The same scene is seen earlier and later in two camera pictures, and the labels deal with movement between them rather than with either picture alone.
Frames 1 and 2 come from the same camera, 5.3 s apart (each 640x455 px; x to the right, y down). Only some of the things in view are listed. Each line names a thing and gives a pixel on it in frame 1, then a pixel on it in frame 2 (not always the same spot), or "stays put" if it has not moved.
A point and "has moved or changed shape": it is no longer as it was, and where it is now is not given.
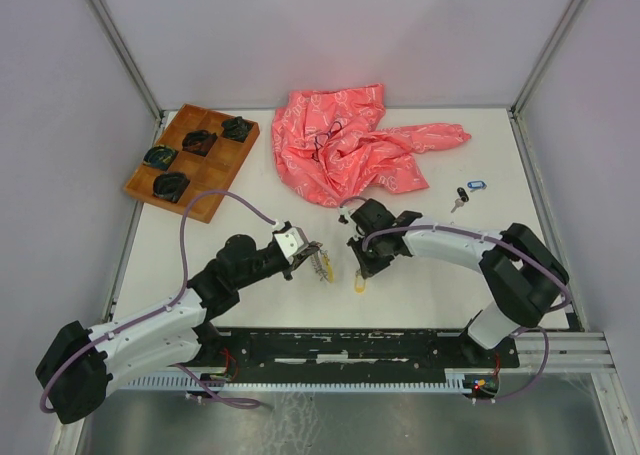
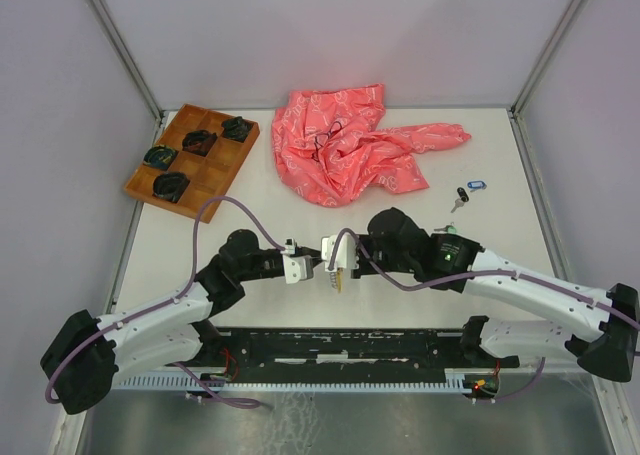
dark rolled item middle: x=199 y=142 stays put
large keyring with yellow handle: x=321 y=263 has moved or changed shape
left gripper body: x=285 y=266 to x=302 y=251
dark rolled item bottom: x=169 y=186 stays put
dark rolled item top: x=236 y=128 stays put
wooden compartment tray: x=198 y=149 stays put
